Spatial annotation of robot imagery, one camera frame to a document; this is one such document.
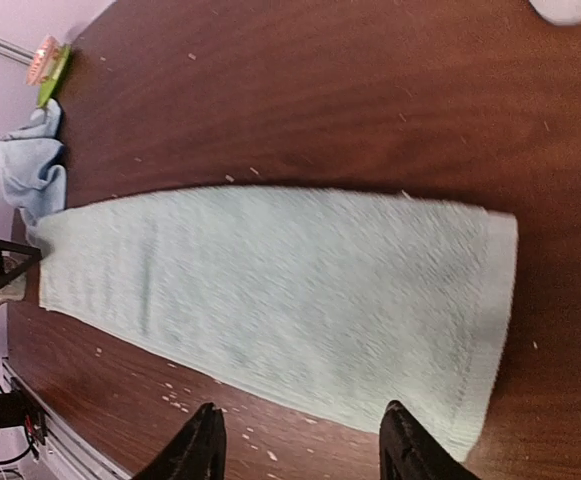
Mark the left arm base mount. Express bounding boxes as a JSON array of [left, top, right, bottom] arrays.
[[0, 377, 48, 445]]

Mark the green saucer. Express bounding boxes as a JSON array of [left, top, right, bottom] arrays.
[[36, 44, 72, 108]]

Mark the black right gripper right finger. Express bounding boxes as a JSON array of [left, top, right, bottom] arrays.
[[379, 400, 478, 480]]

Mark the red patterned small bowl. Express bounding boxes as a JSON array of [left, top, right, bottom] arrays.
[[26, 35, 61, 86]]

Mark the front aluminium rail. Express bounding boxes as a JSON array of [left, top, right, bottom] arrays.
[[2, 358, 131, 480]]

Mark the beige printed mug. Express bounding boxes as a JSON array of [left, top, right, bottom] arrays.
[[0, 273, 27, 301]]

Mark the light blue towel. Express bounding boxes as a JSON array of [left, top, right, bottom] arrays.
[[0, 99, 67, 244]]

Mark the mint green panda towel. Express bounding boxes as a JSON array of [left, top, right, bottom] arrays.
[[33, 186, 518, 461]]

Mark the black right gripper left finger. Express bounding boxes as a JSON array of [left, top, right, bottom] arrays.
[[134, 402, 226, 480]]

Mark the white perforated plastic basket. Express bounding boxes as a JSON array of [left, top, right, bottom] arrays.
[[529, 0, 581, 26]]

